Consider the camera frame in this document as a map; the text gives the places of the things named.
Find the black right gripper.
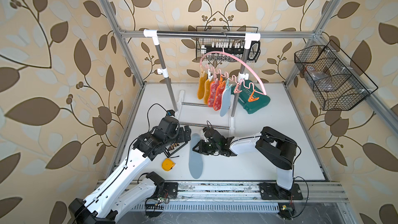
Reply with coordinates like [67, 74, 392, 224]
[192, 139, 220, 155]

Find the light blue insole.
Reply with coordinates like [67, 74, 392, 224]
[188, 133, 203, 179]
[220, 84, 232, 117]

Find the pink multi-clip hanger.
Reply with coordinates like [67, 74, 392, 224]
[198, 51, 267, 96]

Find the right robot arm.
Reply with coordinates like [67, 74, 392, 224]
[192, 127, 301, 191]

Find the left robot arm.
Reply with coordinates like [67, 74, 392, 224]
[68, 116, 191, 224]

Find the white clothes rack with steel bars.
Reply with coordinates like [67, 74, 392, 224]
[143, 30, 266, 130]

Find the yellow tape measure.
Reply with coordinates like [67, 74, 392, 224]
[161, 158, 175, 172]

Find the orange yellow insole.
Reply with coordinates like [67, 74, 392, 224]
[203, 79, 213, 105]
[197, 71, 208, 100]

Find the red insole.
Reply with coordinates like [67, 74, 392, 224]
[213, 81, 226, 111]
[207, 78, 219, 107]

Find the orange clothes peg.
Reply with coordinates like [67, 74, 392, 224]
[247, 90, 259, 102]

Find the green plastic tool case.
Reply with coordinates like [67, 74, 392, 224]
[238, 80, 271, 114]

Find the plastic bag in basket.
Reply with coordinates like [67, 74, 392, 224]
[306, 66, 334, 91]

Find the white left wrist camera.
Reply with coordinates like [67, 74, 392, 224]
[166, 110, 175, 117]

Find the aluminium frame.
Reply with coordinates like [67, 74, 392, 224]
[77, 0, 398, 224]

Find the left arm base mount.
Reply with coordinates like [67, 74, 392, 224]
[137, 172, 178, 218]

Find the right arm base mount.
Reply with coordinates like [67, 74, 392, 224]
[259, 182, 304, 200]

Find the black wire basket back wall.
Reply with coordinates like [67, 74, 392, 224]
[193, 26, 261, 64]

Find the black wire basket wall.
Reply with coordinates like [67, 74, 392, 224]
[193, 26, 261, 64]
[294, 40, 378, 111]

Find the small electronics board with wires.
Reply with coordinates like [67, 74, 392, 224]
[278, 203, 295, 220]

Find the black wire basket right wall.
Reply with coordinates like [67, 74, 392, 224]
[294, 40, 378, 111]

